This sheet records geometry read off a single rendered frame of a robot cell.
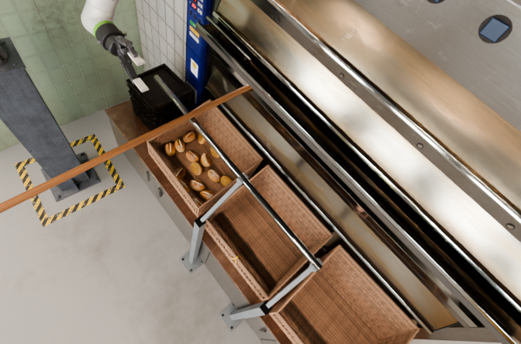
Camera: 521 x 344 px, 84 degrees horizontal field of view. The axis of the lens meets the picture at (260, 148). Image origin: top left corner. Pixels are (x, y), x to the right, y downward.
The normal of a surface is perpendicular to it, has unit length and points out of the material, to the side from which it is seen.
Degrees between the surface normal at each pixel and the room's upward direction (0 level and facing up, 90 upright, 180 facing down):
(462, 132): 70
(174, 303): 0
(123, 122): 0
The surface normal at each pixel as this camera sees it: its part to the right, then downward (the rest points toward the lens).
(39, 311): 0.23, -0.51
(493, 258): -0.60, 0.27
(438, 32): -0.72, 0.47
